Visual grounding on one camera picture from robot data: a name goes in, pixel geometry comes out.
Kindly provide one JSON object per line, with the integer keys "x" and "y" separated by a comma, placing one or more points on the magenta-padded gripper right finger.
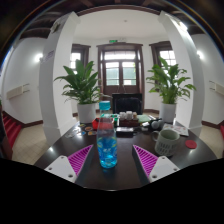
{"x": 161, "y": 166}

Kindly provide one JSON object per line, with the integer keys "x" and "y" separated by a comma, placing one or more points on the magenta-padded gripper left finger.
{"x": 63, "y": 166}

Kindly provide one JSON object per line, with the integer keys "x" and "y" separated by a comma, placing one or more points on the clear bottle with teal cap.
{"x": 107, "y": 148}

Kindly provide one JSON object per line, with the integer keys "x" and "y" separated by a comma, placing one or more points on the white mug with green pattern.
{"x": 168, "y": 144}

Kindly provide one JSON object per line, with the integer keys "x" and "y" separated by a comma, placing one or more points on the printed paper booklet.
{"x": 176, "y": 129}

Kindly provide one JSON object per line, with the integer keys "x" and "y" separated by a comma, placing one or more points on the silver-headed black microphone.
{"x": 155, "y": 125}
{"x": 160, "y": 121}

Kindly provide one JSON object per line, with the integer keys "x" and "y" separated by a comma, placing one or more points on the flat black case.
{"x": 124, "y": 131}

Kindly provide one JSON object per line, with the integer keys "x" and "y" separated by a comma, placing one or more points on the green notebook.
{"x": 144, "y": 118}

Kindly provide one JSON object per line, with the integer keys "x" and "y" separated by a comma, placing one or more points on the red snack packet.
{"x": 95, "y": 123}

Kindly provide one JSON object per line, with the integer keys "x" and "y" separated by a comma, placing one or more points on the leafy plant in white pot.
{"x": 167, "y": 112}
{"x": 86, "y": 113}

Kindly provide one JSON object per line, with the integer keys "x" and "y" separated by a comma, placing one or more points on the red carpeted staircase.
{"x": 11, "y": 130}
{"x": 222, "y": 132}

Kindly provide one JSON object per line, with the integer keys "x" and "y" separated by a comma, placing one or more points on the black chair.
{"x": 127, "y": 104}

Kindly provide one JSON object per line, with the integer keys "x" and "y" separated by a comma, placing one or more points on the brown wooden double door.
{"x": 121, "y": 89}

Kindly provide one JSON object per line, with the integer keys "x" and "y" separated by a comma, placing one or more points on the brown-framed window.
{"x": 167, "y": 56}
{"x": 74, "y": 59}

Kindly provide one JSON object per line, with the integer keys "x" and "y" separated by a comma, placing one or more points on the green exit sign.
{"x": 113, "y": 41}

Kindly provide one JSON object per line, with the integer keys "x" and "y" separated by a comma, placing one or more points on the white wall heater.
{"x": 218, "y": 88}
{"x": 15, "y": 91}

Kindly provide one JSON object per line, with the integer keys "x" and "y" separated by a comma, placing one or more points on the glowing wall lamp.
{"x": 200, "y": 54}
{"x": 38, "y": 57}

